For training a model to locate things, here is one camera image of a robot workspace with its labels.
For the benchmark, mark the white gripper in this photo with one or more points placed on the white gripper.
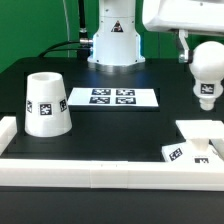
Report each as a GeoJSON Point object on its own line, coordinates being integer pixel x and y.
{"type": "Point", "coordinates": [193, 16]}

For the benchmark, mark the white lamp bulb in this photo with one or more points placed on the white lamp bulb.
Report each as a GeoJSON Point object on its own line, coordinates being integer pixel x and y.
{"type": "Point", "coordinates": [208, 71]}

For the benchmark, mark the white lamp base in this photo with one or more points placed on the white lamp base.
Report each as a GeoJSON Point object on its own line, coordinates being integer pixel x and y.
{"type": "Point", "coordinates": [196, 148]}

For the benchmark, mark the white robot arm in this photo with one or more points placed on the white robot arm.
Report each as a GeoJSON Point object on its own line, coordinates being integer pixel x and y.
{"type": "Point", "coordinates": [117, 46]}

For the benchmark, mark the white lamp shade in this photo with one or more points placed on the white lamp shade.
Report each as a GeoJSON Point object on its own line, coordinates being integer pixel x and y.
{"type": "Point", "coordinates": [47, 112]}

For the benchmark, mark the white right fence piece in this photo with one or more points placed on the white right fence piece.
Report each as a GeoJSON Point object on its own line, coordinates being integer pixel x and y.
{"type": "Point", "coordinates": [219, 146]}

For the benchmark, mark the white fence piece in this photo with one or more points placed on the white fence piece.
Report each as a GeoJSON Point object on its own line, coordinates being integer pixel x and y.
{"type": "Point", "coordinates": [8, 130]}
{"type": "Point", "coordinates": [219, 146]}

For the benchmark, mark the white marker sheet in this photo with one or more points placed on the white marker sheet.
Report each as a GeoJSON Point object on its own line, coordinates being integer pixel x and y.
{"type": "Point", "coordinates": [113, 97]}

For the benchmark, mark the white left fence piece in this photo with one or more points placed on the white left fence piece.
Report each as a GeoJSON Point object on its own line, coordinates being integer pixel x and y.
{"type": "Point", "coordinates": [8, 130]}

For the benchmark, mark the white front fence rail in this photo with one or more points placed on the white front fence rail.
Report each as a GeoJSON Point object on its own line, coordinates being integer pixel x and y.
{"type": "Point", "coordinates": [109, 174]}

